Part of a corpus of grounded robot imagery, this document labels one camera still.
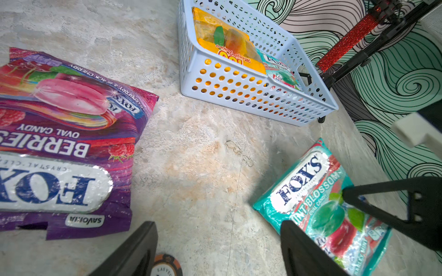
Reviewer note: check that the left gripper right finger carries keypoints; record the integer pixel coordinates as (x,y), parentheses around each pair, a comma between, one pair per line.
(302,257)

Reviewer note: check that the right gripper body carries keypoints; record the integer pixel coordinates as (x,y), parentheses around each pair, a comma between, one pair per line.
(422,127)

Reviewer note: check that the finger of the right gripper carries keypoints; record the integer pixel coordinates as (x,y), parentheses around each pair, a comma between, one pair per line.
(424,208)

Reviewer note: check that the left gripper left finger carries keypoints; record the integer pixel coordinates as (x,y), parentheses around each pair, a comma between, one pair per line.
(135,257)

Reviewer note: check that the green Fox's mint bag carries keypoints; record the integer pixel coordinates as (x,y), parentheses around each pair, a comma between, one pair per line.
(278,71)
(310,194)

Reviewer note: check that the purple Fox's berries bag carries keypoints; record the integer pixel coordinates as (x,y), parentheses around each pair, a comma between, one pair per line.
(68,137)

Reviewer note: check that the yellow mango candy bag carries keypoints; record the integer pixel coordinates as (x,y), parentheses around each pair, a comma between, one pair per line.
(226,41)

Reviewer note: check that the light blue plastic basket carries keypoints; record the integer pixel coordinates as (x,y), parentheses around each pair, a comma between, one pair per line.
(221,78)

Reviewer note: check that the black poker chip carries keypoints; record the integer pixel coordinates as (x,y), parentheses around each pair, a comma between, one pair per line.
(166,265)

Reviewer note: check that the red microphone on tripod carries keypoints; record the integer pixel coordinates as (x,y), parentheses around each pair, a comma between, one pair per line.
(387,66)

